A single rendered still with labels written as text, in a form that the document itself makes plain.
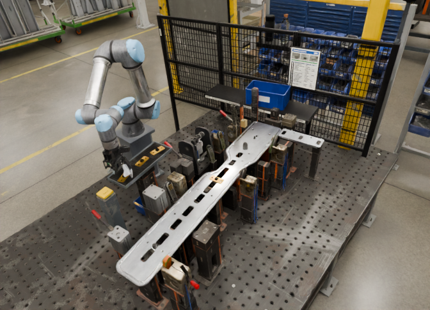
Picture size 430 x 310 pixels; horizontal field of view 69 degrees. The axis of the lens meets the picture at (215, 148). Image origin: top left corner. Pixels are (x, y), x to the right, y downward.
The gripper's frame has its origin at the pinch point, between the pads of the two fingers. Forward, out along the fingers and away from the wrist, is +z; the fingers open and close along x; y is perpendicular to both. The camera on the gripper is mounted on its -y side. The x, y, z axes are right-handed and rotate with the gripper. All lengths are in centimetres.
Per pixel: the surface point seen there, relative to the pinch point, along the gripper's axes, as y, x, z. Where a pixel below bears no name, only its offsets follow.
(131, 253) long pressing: 31.3, 18.7, 17.9
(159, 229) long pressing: 15.1, 25.1, 18.0
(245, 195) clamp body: -25, 58, 25
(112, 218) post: 15.8, -1.6, 17.5
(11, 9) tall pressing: -438, -565, 35
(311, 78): -120, 83, -6
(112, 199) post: 12.6, -0.1, 6.0
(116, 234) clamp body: 27.1, 9.7, 12.3
